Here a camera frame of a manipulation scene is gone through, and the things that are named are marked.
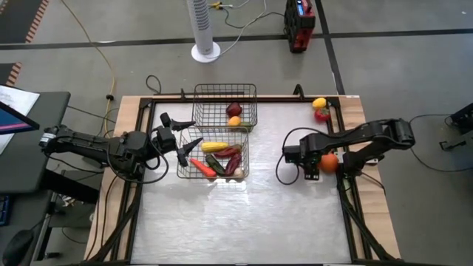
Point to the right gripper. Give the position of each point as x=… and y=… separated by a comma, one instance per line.
x=311, y=147

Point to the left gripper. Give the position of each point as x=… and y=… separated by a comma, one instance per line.
x=165, y=140

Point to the orange fruit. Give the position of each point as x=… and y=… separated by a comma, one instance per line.
x=329, y=163

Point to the yellow corn cob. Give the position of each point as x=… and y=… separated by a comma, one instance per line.
x=214, y=146

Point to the orange carrot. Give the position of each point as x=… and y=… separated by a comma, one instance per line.
x=202, y=168

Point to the dark green cucumber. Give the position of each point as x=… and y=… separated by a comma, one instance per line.
x=215, y=164

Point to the red chili pepper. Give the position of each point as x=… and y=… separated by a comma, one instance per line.
x=227, y=151

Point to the orange-yellow lemon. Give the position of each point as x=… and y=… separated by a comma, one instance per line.
x=234, y=120

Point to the red bell pepper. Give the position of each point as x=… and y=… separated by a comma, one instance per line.
x=322, y=115

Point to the dark purple round produce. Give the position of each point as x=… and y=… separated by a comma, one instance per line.
x=233, y=109

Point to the white garlic bulb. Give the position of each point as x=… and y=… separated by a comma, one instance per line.
x=239, y=172

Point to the yellow lemon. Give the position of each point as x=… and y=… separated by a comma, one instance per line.
x=319, y=102

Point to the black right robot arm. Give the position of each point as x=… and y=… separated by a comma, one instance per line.
x=369, y=131

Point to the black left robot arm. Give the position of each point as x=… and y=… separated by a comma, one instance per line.
x=92, y=144

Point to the white tower fan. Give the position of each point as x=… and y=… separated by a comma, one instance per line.
x=201, y=22

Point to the red black power station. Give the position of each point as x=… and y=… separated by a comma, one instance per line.
x=299, y=26

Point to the black side desk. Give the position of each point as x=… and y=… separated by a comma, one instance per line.
x=33, y=166

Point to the black floor device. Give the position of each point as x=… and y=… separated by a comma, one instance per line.
x=460, y=122

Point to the laptop with lit screen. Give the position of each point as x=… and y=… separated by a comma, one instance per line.
x=15, y=120

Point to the white paper sheet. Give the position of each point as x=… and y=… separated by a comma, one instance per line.
x=18, y=98

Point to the black floor mat striped edge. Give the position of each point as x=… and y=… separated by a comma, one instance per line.
x=18, y=18
x=7, y=74

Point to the black keyboard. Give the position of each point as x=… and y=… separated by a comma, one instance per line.
x=4, y=210

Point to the black computer mouse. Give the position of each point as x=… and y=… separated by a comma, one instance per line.
x=16, y=247

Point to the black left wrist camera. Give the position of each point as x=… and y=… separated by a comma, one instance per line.
x=165, y=120

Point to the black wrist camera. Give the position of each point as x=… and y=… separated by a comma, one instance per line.
x=165, y=120
x=292, y=154

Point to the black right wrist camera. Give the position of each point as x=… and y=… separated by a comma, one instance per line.
x=292, y=154

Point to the black metal table frame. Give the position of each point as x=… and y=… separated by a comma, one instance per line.
x=343, y=207

